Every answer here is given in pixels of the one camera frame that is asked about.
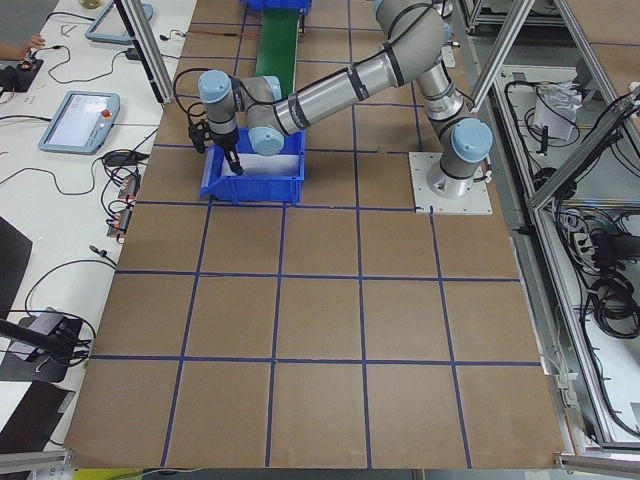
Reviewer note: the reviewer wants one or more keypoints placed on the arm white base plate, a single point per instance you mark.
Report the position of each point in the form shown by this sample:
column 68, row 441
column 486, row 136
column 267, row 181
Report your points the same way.
column 436, row 193

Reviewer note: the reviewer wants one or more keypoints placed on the teach pendant far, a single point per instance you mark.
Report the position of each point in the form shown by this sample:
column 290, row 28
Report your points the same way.
column 108, row 27

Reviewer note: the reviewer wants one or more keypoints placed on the blue bin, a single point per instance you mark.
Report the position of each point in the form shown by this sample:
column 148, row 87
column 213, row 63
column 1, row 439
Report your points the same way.
column 300, row 5
column 265, row 178

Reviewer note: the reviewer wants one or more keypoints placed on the white foam pad left bin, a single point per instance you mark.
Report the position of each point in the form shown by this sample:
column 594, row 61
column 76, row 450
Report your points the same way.
column 276, row 165

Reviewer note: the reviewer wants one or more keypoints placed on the green conveyor belt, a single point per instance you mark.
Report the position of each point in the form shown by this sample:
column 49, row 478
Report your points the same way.
column 278, row 45

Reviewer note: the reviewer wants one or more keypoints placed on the teach pendant near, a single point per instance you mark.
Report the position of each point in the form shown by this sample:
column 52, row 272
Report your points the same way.
column 82, row 123

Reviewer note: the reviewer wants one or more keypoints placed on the blue bin left side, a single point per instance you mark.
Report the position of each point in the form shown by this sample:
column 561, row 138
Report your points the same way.
column 265, row 178

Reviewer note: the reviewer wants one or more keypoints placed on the black power adapter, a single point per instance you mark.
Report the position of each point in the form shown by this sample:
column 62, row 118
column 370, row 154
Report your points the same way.
column 132, row 54

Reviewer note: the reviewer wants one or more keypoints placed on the aluminium frame post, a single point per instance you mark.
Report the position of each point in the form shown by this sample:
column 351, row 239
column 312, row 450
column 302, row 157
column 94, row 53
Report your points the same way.
column 139, row 30

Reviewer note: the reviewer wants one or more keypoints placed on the teach pendant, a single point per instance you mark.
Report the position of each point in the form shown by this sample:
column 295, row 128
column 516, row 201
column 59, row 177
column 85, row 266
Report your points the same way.
column 108, row 27
column 82, row 123

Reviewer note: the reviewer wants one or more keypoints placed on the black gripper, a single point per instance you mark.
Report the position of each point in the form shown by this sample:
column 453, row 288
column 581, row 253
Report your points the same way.
column 226, row 142

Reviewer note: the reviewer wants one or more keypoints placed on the blue bin right side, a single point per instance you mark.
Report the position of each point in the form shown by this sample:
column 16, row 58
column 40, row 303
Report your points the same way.
column 300, row 5

